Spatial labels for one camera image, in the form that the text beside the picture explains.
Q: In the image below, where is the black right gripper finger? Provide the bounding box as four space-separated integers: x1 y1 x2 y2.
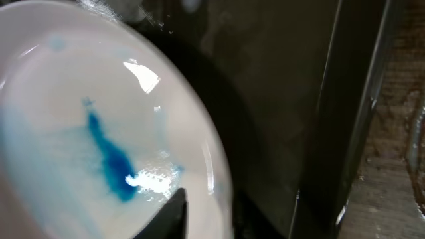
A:
133 188 188 239

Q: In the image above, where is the white plate blue stain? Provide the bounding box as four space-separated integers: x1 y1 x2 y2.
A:
1 1 234 238

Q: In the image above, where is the large dark serving tray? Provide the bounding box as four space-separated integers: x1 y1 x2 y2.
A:
110 0 404 238

